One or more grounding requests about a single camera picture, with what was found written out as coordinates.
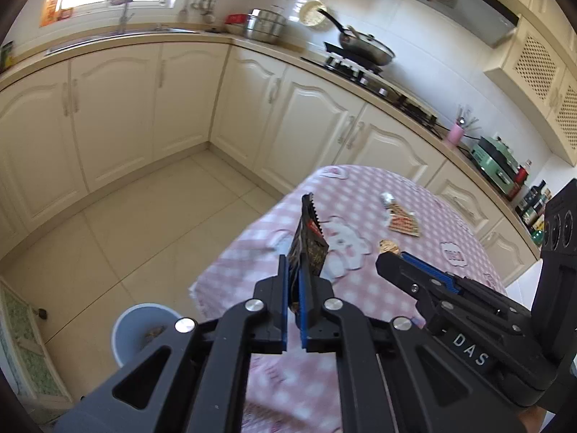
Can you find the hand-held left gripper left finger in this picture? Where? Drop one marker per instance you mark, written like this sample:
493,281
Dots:
284,306

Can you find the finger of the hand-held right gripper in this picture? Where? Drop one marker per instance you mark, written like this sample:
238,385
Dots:
432,270
405,275

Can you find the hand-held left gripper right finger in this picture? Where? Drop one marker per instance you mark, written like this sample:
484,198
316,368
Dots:
304,311

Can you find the black snack wrapper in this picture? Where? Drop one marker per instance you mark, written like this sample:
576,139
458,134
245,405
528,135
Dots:
311,243

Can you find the pale blue waste bin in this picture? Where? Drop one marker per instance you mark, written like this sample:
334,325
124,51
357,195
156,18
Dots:
135,329

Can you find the small tan wrapper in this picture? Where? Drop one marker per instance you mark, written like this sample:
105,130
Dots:
390,247

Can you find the brown yellow snack bag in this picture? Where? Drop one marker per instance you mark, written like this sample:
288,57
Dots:
403,223

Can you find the row of dark bottles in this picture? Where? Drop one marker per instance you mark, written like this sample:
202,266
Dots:
534,212

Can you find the pink checked printed tablecloth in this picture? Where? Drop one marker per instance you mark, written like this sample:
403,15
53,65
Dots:
351,189

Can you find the red black appliance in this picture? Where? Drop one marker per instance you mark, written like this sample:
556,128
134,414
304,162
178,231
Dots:
519,185

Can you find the green electric cooker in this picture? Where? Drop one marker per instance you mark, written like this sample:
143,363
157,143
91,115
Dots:
496,164

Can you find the pink utensil holder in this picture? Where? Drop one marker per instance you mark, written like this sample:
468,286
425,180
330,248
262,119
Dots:
455,135

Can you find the black gas stove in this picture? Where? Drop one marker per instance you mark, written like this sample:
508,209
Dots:
374,83

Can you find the cream lattice upper cabinets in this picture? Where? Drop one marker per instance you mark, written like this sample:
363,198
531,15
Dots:
536,58

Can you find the green patterned door panel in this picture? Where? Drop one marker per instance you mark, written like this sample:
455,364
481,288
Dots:
27,352

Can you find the cream lower kitchen cabinets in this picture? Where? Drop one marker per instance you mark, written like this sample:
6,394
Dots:
112,108

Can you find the round yellow patterned plate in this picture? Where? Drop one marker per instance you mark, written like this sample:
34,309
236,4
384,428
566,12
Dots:
310,14

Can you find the stainless steel pot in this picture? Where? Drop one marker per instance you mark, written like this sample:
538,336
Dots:
266,27

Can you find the red container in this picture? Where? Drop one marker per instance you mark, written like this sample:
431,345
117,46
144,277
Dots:
235,19

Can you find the steel kitchen sink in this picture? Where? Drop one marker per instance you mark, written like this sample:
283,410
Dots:
121,38

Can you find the hanging metal utensils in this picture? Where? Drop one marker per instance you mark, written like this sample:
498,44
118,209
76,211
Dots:
200,0

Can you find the metal sink faucet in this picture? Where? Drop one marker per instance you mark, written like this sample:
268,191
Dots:
122,7

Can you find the orange wall sticker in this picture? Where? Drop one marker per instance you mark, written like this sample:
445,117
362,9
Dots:
56,9

